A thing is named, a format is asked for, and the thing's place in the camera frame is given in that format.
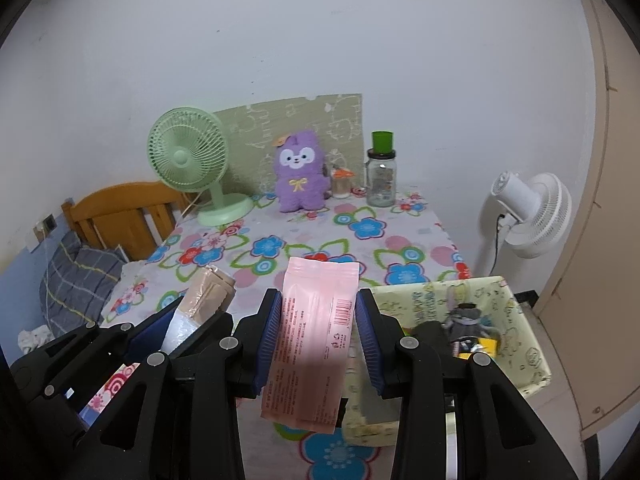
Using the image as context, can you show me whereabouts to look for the green desk fan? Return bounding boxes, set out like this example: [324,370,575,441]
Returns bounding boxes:
[146,106,254,228]

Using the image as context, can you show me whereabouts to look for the glass mason jar mug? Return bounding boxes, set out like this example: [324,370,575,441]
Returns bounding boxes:
[364,148,397,208]

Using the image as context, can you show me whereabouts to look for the floral tablecloth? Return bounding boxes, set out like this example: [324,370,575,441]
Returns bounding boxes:
[101,191,471,479]

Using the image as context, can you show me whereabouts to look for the purple plush toy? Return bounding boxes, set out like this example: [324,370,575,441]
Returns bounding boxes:
[273,130,331,212]

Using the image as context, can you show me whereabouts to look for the yellow cartoon snack pack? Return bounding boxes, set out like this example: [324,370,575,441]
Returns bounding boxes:
[454,337,499,360]

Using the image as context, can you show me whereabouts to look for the beige wardrobe door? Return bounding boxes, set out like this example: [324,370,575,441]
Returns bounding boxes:
[534,0,639,439]

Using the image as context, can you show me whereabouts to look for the green cup on jar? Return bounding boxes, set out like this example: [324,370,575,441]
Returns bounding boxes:
[372,130,394,154]

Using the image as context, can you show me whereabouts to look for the grey sock bundle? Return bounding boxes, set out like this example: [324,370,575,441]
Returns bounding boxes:
[442,302,500,342]

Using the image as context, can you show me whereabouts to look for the white floor fan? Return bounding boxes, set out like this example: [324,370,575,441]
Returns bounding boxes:
[490,171,572,259]

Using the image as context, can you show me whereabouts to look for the crumpled white cloth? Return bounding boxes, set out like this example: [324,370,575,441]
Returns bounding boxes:
[17,325,54,354]

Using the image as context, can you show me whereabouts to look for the grey plaid pillow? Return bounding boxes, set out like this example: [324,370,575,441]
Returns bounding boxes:
[39,231,125,338]

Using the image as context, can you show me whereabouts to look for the cotton swab jar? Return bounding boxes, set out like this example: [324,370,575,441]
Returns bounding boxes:
[330,166,355,200]

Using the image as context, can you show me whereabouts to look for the yellow patterned fabric storage box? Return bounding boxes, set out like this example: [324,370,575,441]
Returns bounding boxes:
[342,276,552,446]

